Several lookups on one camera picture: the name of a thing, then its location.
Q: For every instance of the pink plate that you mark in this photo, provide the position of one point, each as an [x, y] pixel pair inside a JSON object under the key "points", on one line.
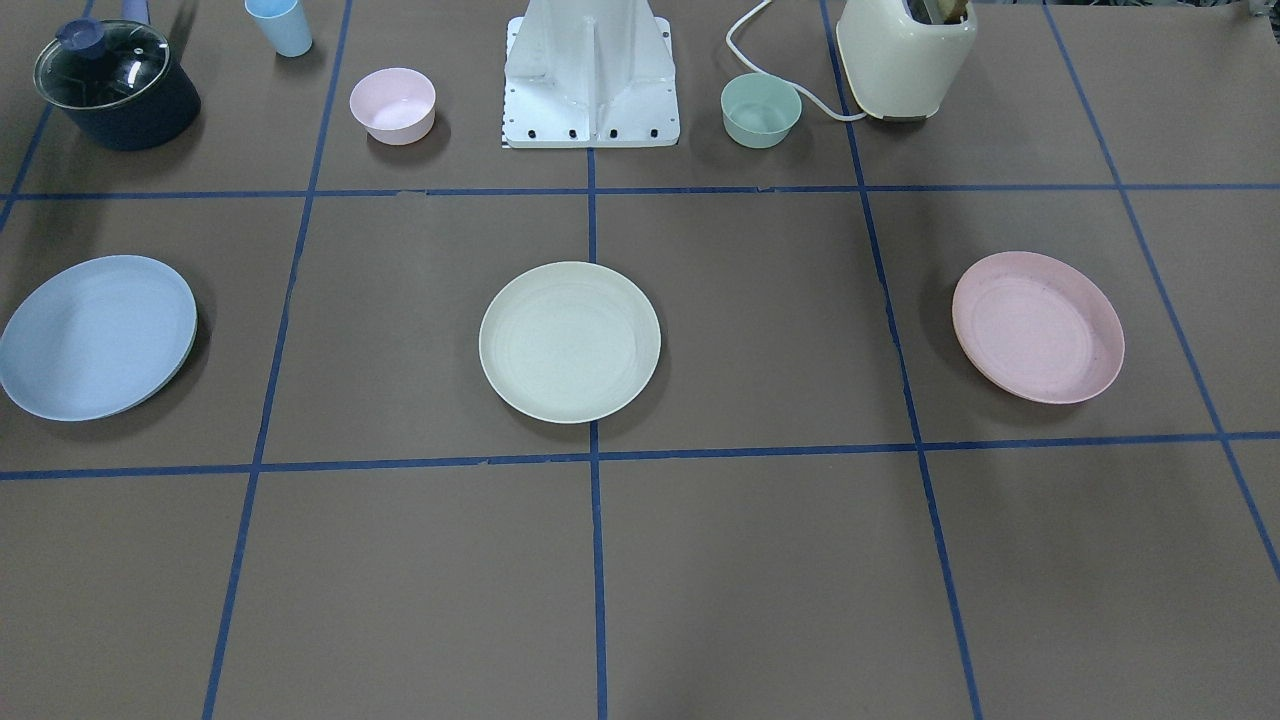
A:
{"points": [[1038, 328]]}

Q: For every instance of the light blue plate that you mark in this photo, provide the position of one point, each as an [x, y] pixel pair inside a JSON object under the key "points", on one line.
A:
{"points": [[98, 339]]}

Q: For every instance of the cream plate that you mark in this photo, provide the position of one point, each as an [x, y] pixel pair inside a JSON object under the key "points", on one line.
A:
{"points": [[569, 342]]}

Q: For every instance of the green bowl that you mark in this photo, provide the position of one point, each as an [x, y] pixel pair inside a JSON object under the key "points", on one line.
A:
{"points": [[759, 110]]}

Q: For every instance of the pink bowl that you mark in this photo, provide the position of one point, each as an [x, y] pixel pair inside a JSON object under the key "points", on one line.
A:
{"points": [[396, 106]]}

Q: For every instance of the cream toaster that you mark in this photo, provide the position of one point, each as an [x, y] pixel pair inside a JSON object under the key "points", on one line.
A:
{"points": [[901, 57]]}

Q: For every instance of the light blue cup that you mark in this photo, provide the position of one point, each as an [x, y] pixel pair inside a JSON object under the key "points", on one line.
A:
{"points": [[284, 25]]}

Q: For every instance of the dark blue pot with lid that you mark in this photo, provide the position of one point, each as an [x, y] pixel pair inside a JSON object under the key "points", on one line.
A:
{"points": [[119, 80]]}

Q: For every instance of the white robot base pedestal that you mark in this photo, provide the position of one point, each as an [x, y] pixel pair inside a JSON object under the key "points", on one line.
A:
{"points": [[589, 75]]}

